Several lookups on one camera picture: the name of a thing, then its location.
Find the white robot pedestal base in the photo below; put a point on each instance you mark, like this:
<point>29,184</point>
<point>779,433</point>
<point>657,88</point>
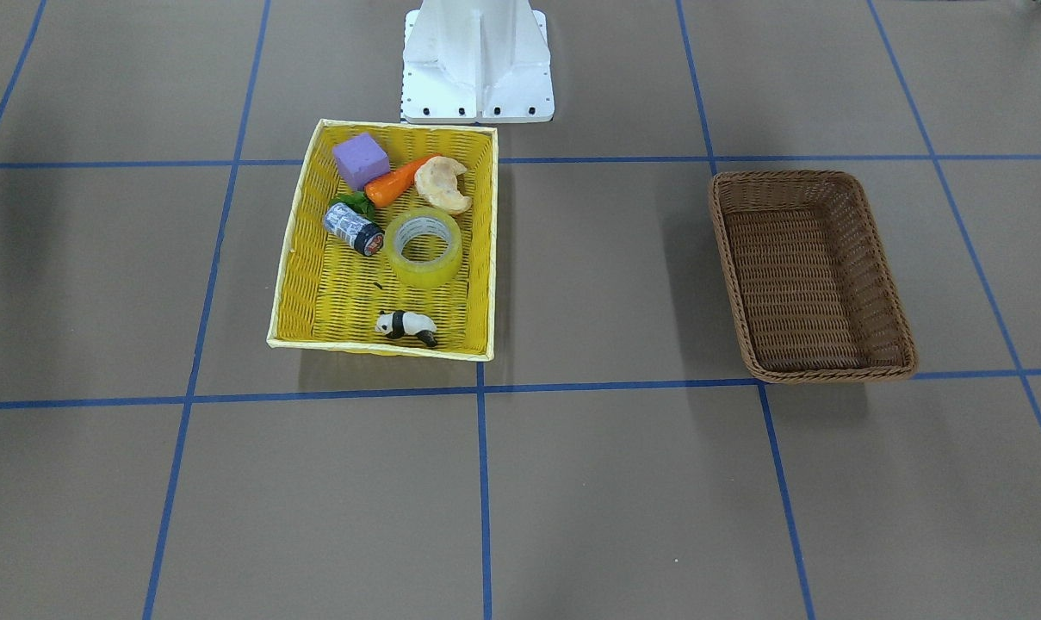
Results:
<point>476,62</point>

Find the purple foam cube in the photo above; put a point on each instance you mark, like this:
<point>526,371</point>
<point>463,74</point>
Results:
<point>360,160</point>

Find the yellow woven basket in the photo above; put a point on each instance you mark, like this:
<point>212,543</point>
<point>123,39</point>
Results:
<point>328,297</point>

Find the brown wicker basket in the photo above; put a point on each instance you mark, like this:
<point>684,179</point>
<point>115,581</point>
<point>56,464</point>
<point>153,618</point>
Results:
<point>810,289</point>

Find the yellow tape roll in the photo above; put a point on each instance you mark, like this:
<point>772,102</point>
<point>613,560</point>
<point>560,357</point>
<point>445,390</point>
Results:
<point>424,248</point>

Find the small panda figurine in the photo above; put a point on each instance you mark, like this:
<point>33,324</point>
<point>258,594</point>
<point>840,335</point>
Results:
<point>401,323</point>

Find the toy croissant bread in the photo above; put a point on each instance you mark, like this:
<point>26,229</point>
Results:
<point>438,182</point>

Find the orange toy carrot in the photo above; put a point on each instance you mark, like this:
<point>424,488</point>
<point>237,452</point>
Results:
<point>385,190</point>

